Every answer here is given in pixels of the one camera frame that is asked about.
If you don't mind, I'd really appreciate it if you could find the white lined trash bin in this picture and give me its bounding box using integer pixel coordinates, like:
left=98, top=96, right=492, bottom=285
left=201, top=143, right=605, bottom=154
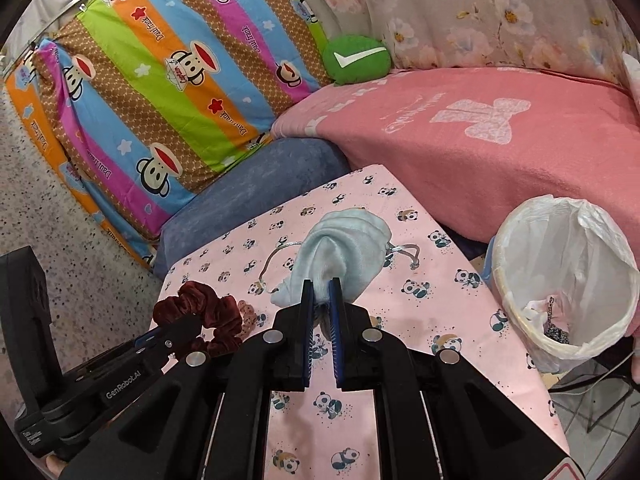
left=490, top=195, right=639, bottom=374

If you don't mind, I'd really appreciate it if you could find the grey floral bedding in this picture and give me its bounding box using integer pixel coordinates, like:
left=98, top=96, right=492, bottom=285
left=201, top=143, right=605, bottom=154
left=306, top=0, right=639, bottom=87

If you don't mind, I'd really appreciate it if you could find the dark red velvet scrunchie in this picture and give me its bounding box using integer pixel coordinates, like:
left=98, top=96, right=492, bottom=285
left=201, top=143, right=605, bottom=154
left=153, top=281, right=243, bottom=360

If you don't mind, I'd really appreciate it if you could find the pink panda print sheet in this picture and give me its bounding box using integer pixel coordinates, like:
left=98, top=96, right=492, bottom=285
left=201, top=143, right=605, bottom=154
left=162, top=166, right=566, bottom=479

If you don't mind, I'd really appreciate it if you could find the light blue drawstring pouch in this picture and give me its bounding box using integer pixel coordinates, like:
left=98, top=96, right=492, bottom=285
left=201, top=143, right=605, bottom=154
left=270, top=208, right=420, bottom=308

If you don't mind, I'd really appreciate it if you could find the pink blanket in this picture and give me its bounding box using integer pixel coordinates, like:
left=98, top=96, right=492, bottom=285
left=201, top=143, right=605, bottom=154
left=271, top=67, right=639, bottom=247

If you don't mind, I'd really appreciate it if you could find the left hand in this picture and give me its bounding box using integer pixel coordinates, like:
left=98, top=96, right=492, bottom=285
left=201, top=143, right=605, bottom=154
left=46, top=454, right=67, bottom=479

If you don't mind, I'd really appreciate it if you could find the blue velvet cushion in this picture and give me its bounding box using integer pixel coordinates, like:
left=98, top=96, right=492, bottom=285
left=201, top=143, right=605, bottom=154
left=153, top=138, right=350, bottom=278

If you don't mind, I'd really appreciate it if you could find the thin white cable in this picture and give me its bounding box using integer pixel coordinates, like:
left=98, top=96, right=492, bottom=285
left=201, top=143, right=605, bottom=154
left=549, top=349, right=637, bottom=396

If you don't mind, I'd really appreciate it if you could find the colourful striped monkey pillow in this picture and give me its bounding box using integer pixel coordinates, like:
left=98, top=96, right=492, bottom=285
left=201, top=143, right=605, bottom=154
left=32, top=0, right=329, bottom=240

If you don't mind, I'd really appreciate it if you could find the black patterned trash piece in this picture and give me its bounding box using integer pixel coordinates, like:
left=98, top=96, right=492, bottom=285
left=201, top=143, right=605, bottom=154
left=544, top=296, right=570, bottom=344

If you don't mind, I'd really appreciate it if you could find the pink white pillow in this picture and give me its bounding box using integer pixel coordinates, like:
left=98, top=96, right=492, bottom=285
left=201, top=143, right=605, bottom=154
left=623, top=52, right=640, bottom=101

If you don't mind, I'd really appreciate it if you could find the green checkmark plush cushion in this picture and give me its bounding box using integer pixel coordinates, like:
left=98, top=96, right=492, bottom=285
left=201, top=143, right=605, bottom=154
left=321, top=35, right=392, bottom=86

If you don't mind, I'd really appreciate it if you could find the black metal stand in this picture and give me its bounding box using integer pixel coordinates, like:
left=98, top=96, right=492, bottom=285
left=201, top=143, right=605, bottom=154
left=550, top=358, right=639, bottom=437

